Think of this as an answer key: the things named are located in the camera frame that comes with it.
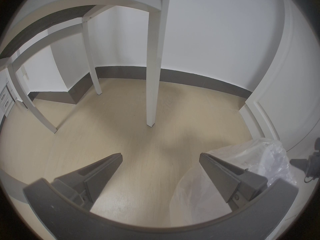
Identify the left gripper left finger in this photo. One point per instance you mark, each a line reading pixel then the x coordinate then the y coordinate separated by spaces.
pixel 97 179

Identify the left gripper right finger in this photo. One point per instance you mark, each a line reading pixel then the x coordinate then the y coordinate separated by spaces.
pixel 225 181

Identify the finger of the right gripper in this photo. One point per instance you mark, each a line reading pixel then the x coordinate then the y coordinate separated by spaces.
pixel 300 164

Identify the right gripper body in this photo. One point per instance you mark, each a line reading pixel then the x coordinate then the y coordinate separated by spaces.
pixel 313 165

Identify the clear plastic bag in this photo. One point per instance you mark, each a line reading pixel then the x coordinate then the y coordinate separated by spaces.
pixel 275 159

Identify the white trash bin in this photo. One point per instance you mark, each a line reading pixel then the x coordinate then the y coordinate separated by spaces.
pixel 200 204

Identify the white wardrobe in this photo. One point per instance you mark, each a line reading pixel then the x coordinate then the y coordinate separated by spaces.
pixel 287 84

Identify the white chest of drawers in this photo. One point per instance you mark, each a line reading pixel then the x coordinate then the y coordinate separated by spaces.
pixel 6 101

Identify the grey and white chair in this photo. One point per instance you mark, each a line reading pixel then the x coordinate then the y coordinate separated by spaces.
pixel 155 59

